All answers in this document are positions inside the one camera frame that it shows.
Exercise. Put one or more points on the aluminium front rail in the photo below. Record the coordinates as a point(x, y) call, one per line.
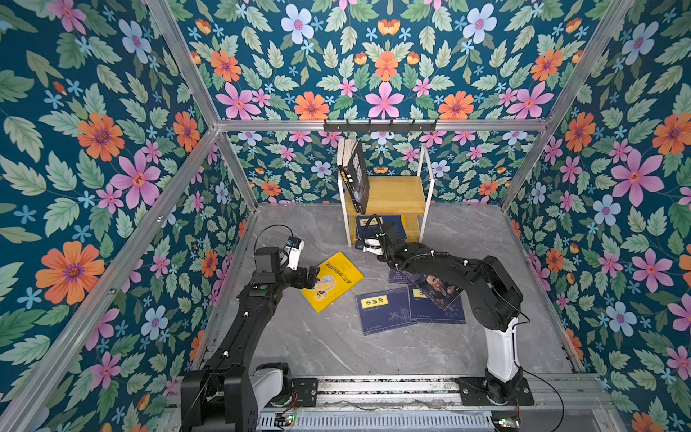
point(550, 392)

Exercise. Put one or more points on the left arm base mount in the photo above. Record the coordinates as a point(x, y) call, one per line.
point(300, 392)

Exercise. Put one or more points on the yellow cartoon book on table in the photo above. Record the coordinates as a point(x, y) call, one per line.
point(337, 275)

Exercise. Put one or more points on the purple book underneath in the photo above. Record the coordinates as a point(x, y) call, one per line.
point(402, 277)

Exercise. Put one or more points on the wooden white frame shelf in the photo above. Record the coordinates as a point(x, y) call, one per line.
point(403, 195)

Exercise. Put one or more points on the purple portrait book top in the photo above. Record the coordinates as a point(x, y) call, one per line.
point(437, 291)

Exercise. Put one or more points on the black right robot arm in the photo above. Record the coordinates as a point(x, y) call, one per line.
point(494, 298)

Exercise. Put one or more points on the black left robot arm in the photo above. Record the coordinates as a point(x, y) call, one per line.
point(222, 396)

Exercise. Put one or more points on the black wall hook rail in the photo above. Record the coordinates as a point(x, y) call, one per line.
point(368, 126)

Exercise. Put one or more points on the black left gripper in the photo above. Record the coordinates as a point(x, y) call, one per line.
point(300, 283)

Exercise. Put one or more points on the yellow book on shelf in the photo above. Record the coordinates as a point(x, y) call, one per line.
point(410, 224)

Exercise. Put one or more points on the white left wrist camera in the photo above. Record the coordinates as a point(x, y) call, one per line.
point(293, 248)

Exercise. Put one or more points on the black book standing on shelf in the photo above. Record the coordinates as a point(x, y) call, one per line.
point(345, 177)

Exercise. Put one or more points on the black wolf cover book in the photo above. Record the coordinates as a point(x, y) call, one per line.
point(356, 168)

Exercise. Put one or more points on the navy book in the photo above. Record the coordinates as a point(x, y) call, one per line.
point(385, 310)
point(424, 310)
point(366, 230)

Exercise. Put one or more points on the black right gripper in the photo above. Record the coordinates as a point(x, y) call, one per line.
point(381, 257)

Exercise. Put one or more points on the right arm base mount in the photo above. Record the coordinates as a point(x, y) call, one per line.
point(481, 391)

